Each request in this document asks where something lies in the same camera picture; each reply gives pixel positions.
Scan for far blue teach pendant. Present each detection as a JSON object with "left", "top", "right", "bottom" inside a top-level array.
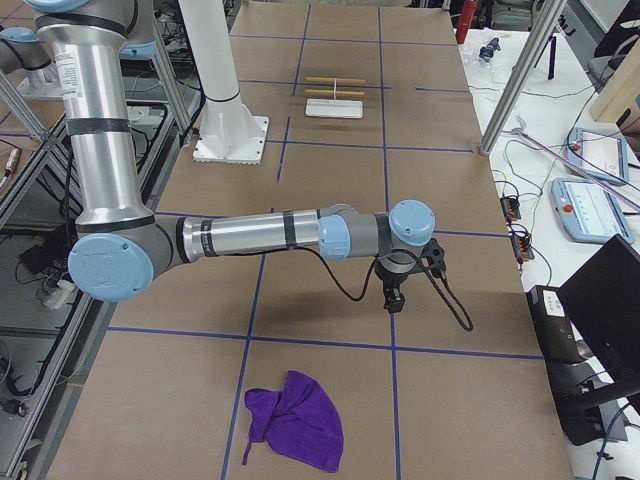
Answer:
[{"left": 566, "top": 127, "right": 629, "bottom": 186}]

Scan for aluminium frame post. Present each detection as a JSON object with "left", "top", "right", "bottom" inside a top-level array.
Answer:
[{"left": 478, "top": 0, "right": 567, "bottom": 156}]

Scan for metal reacher grabber stick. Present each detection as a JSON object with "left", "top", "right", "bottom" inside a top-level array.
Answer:
[{"left": 510, "top": 117, "right": 640, "bottom": 200}]

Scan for blue teach pendant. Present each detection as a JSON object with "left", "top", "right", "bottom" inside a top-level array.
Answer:
[
  {"left": 551, "top": 178, "right": 636, "bottom": 244},
  {"left": 566, "top": 127, "right": 629, "bottom": 186}
]

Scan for white wooden towel rack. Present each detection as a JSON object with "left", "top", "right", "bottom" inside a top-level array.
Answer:
[{"left": 305, "top": 76, "right": 367, "bottom": 120}]

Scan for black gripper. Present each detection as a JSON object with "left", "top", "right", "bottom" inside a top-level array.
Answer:
[{"left": 375, "top": 238, "right": 446, "bottom": 313}]

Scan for far orange connector block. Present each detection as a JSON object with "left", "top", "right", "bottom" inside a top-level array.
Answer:
[{"left": 500, "top": 195, "right": 521, "bottom": 223}]

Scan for near blue teach pendant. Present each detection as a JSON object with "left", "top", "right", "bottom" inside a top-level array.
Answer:
[{"left": 551, "top": 178, "right": 636, "bottom": 244}]

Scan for orange connector block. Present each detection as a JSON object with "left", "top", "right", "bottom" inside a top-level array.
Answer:
[
  {"left": 500, "top": 195, "right": 521, "bottom": 223},
  {"left": 510, "top": 231, "right": 535, "bottom": 264}
]

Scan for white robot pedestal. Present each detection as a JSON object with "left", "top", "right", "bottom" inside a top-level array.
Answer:
[{"left": 179, "top": 0, "right": 269, "bottom": 164}]

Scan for near orange connector block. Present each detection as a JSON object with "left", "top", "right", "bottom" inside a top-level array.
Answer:
[{"left": 510, "top": 231, "right": 535, "bottom": 264}]

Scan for red cylinder bottle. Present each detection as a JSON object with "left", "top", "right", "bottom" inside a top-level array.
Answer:
[{"left": 455, "top": 0, "right": 477, "bottom": 45}]

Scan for purple towel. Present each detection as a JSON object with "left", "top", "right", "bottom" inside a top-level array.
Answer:
[{"left": 242, "top": 370, "right": 344, "bottom": 473}]

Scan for black monitor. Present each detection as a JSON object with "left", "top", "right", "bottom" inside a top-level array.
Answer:
[{"left": 557, "top": 234, "right": 639, "bottom": 380}]

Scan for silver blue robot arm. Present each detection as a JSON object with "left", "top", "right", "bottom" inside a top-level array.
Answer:
[
  {"left": 33, "top": 1, "right": 451, "bottom": 313},
  {"left": 1, "top": 26, "right": 59, "bottom": 90}
]

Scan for black computer box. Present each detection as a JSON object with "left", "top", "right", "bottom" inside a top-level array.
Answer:
[{"left": 526, "top": 285, "right": 593, "bottom": 365}]

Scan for dark blue folded umbrella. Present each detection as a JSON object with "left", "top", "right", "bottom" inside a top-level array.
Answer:
[{"left": 479, "top": 37, "right": 501, "bottom": 62}]

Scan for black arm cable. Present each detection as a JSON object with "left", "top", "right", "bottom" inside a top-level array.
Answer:
[{"left": 279, "top": 239, "right": 474, "bottom": 333}]

